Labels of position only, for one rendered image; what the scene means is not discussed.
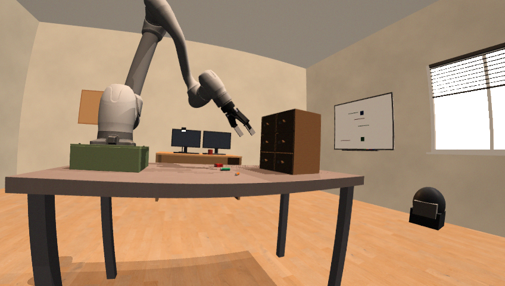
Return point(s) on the dark brown drawer front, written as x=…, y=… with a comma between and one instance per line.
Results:
x=268, y=142
x=287, y=121
x=269, y=124
x=267, y=160
x=285, y=141
x=283, y=162

